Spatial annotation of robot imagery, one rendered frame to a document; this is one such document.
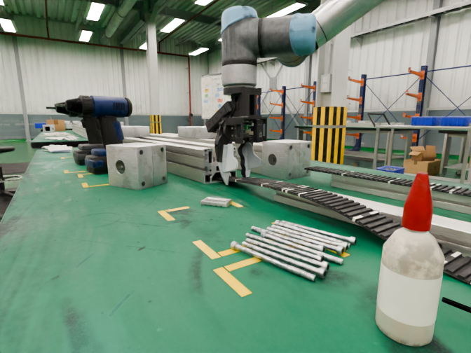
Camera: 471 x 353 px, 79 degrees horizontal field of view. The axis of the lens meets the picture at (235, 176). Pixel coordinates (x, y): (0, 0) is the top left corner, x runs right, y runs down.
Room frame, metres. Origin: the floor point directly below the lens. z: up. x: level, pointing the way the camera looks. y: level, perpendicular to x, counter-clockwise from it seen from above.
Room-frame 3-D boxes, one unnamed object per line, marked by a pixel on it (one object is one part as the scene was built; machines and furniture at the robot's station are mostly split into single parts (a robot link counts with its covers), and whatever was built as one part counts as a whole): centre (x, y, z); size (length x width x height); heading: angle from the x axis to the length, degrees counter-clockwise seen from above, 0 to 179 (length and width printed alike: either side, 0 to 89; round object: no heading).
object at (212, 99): (6.85, 0.22, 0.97); 1.51 x 0.50 x 1.95; 52
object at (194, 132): (1.13, 0.14, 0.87); 0.16 x 0.11 x 0.07; 39
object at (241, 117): (0.64, -0.01, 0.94); 0.09 x 0.08 x 0.12; 38
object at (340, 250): (0.34, -0.08, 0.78); 0.11 x 0.01 x 0.01; 47
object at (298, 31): (0.64, -0.11, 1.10); 0.11 x 0.11 x 0.08; 76
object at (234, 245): (0.28, -0.04, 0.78); 0.11 x 0.01 x 0.01; 48
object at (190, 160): (1.01, 0.29, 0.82); 0.80 x 0.10 x 0.09; 39
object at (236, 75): (0.65, -0.01, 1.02); 0.08 x 0.08 x 0.05
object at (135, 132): (1.21, 0.44, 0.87); 0.16 x 0.11 x 0.07; 39
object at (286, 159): (0.79, -0.15, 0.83); 0.12 x 0.09 x 0.10; 129
